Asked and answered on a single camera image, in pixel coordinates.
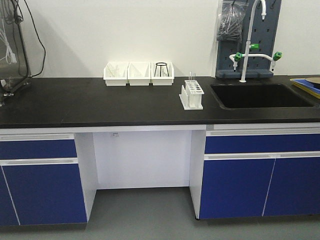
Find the white test tube rack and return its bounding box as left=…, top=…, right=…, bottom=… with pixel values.
left=179, top=80, right=204, bottom=110

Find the grey pegboard drying rack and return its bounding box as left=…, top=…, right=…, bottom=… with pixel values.
left=215, top=0, right=282, bottom=79

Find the white right storage bin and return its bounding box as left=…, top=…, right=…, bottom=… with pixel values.
left=150, top=61, right=175, bottom=86

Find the white storage bin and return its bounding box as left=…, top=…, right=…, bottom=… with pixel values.
left=127, top=62, right=151, bottom=86
left=103, top=61, right=129, bottom=87
left=150, top=61, right=175, bottom=86

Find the white middle storage bin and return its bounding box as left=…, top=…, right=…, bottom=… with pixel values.
left=127, top=62, right=151, bottom=86

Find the white left storage bin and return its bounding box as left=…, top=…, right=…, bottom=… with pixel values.
left=103, top=61, right=129, bottom=87

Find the clear beaker with yellow stick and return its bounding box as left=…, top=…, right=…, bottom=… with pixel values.
left=107, top=64, right=120, bottom=78

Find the black lab sink basin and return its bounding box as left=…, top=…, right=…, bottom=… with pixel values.
left=210, top=83, right=319, bottom=109

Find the white gooseneck lab faucet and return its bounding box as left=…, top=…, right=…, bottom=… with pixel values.
left=229, top=0, right=282, bottom=83

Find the blue right cabinet left door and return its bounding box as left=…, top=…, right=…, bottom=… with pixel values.
left=199, top=159, right=274, bottom=219

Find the blue cabinet door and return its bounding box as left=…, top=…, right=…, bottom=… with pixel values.
left=263, top=157, right=320, bottom=216
left=199, top=159, right=274, bottom=219
left=2, top=163, right=88, bottom=225

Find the clear plastic bag of pegs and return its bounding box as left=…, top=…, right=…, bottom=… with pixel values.
left=216, top=0, right=249, bottom=42

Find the blue right cabinet drawer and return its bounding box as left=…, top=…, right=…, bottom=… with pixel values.
left=204, top=134, right=320, bottom=154

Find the blue cabinet drawer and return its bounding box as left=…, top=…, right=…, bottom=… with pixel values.
left=0, top=139, right=77, bottom=160
left=204, top=134, right=320, bottom=154

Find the blue left cabinet drawer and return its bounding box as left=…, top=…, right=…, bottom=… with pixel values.
left=0, top=139, right=77, bottom=160

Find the yellow tray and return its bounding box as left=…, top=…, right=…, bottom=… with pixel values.
left=290, top=78, right=320, bottom=99

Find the black wire tripod stand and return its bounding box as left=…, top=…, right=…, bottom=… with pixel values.
left=154, top=62, right=170, bottom=77

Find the metal stand with cables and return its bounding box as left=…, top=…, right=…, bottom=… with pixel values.
left=0, top=0, right=30, bottom=106

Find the black hanging cable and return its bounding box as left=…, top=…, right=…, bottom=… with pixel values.
left=23, top=0, right=47, bottom=78

